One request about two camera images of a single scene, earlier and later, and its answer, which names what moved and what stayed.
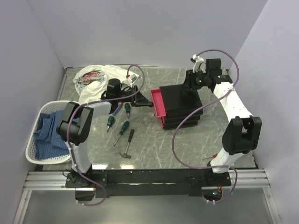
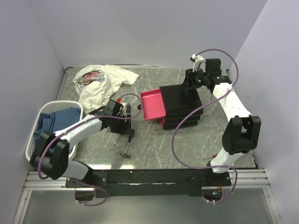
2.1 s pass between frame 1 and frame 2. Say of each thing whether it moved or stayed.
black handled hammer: stayed
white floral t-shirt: stayed
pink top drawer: moved
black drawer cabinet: stayed
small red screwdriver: stayed
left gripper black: moved
